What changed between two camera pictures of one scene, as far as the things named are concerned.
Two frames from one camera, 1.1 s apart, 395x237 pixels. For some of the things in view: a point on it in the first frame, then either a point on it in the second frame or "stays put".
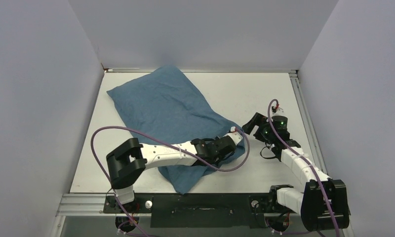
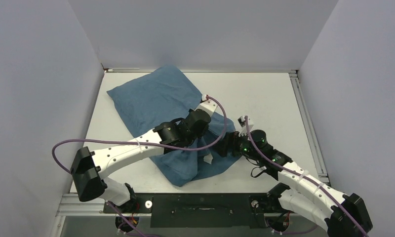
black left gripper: x=218 y=160 to x=198 y=134
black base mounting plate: x=200 y=210 stays put
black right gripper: x=260 y=120 to x=231 y=141
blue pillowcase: x=169 y=111 stays put
